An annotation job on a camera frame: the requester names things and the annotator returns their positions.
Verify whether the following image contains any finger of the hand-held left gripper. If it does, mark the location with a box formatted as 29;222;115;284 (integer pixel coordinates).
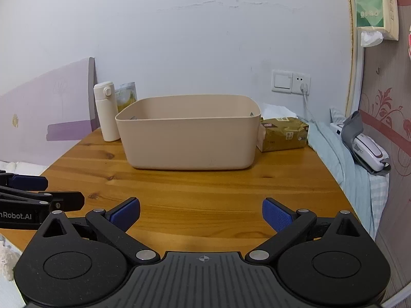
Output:
0;172;49;191
0;185;86;214

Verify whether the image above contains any white thermos bottle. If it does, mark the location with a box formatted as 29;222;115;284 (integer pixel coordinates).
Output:
93;82;122;142

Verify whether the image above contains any white wall socket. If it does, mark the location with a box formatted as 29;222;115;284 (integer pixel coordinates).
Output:
291;72;311;95

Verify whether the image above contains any white printed bedsheet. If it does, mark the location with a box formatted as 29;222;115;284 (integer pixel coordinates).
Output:
0;160;49;176

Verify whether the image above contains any green hanging tissue pack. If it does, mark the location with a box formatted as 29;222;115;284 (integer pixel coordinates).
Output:
353;0;400;47

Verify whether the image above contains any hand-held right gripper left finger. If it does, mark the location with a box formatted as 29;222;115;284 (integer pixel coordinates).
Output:
39;197;161;263

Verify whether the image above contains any white paper tissue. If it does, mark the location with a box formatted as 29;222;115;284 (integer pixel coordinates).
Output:
261;103;297;120

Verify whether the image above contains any white power cable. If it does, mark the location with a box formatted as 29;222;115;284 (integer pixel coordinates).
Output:
302;94;317;126

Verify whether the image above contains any light blue bedding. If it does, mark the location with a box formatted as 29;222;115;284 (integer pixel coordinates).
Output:
308;107;389;241

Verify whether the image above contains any clear snack pouch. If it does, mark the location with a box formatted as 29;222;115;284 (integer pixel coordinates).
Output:
115;82;138;114

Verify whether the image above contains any beige plush toy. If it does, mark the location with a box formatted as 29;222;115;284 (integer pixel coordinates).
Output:
0;245;20;283

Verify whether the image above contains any cream curved frame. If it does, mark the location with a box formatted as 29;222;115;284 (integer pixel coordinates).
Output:
345;0;365;118

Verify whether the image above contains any purple and white board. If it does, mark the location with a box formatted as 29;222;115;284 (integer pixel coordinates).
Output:
0;57;98;167

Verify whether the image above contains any white wall switch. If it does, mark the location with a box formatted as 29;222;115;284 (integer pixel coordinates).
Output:
271;70;293;93

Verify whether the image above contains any beige plastic storage bin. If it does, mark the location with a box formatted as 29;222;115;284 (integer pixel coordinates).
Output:
115;94;261;171

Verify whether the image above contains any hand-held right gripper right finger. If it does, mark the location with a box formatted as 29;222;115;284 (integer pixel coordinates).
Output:
245;197;370;262

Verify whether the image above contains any grey blood pressure cuff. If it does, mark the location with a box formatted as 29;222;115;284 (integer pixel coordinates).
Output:
341;111;365;158

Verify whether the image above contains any white blood pressure monitor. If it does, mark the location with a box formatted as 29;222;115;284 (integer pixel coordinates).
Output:
351;133;390;172

